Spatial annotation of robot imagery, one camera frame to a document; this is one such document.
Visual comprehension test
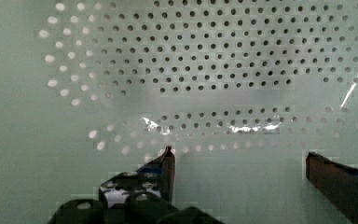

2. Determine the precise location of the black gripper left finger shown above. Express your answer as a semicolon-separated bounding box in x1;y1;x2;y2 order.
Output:
99;146;175;208

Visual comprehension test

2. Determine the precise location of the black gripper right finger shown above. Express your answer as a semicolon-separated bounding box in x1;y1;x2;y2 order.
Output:
306;152;358;224

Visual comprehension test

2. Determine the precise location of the green perforated strainer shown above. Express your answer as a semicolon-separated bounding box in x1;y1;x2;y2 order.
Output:
0;0;358;224

